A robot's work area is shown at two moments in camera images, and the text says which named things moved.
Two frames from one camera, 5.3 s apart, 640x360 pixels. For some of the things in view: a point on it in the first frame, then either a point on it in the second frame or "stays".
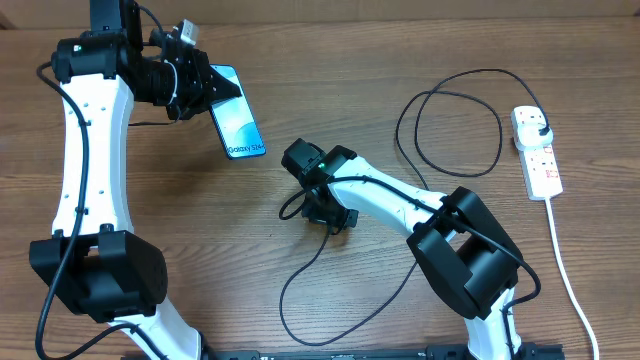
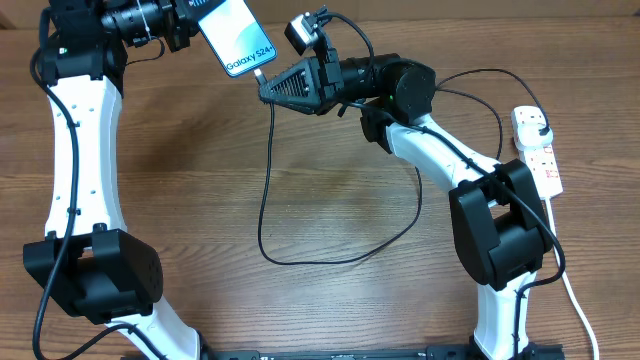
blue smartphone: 235,120 to 236,37
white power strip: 540,165 stays
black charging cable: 322,241 to 263,80
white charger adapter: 529,138 stays
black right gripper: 317,213 to 320,89
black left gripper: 202,78 to 182,22
